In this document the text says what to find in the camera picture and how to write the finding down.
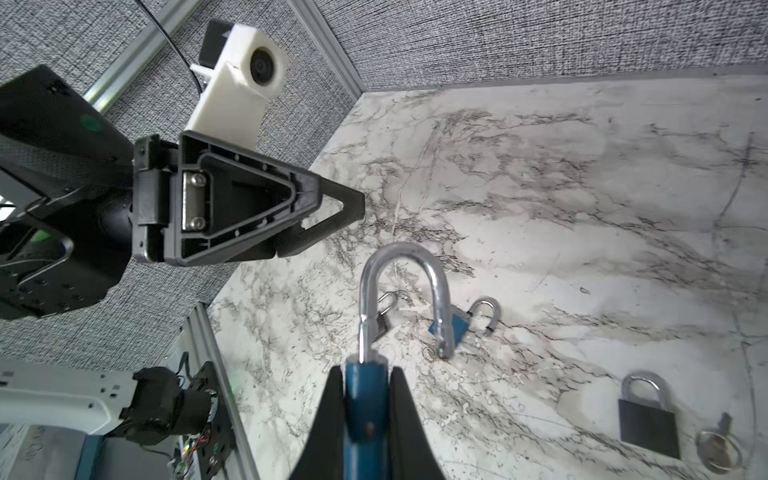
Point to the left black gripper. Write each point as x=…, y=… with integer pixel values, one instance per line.
x=156, y=198

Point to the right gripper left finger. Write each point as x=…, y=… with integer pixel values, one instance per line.
x=322, y=456

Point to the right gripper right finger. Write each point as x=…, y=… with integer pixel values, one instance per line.
x=410, y=454

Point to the blue padlock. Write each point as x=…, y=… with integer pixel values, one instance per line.
x=367, y=373
x=460, y=320

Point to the small black padlock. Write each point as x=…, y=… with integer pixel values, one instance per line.
x=645, y=423
x=386, y=303

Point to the small silver key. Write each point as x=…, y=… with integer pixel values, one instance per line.
x=717, y=450

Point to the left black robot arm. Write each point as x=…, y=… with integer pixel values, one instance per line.
x=83, y=201

